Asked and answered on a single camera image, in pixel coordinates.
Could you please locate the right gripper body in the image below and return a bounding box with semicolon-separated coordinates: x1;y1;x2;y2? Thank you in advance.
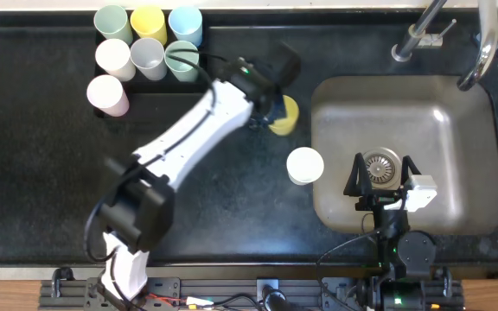
354;192;406;213

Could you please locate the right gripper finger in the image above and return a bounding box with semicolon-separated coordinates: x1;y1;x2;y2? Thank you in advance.
342;152;374;198
399;155;424;187

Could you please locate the white cup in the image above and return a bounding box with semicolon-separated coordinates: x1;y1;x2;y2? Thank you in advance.
94;38;137;83
285;146;325;187

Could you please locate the yellow cup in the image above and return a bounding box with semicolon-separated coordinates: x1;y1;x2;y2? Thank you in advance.
129;5;169;47
267;94;301;137

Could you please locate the pink cup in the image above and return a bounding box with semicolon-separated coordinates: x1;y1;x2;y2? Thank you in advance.
86;74;131;118

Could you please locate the steel sink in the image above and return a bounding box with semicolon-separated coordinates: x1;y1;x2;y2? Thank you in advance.
310;74;498;237

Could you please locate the steel tap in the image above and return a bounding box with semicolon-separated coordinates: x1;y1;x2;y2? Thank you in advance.
390;0;498;92

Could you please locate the black tray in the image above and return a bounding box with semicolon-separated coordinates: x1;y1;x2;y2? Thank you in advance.
93;91;209;122
94;26;209;94

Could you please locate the green cup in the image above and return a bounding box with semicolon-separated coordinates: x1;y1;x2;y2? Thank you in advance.
93;4;134;46
163;40;201;83

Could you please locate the blue cup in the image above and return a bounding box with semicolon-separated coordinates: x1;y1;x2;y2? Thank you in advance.
168;5;204;48

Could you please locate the grey cup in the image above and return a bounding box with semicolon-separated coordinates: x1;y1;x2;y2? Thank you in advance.
129;36;168;82

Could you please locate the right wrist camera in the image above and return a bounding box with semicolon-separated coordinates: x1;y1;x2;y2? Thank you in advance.
382;174;439;213

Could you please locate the mounting rail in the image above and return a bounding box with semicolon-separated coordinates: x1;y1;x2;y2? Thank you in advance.
36;266;467;311

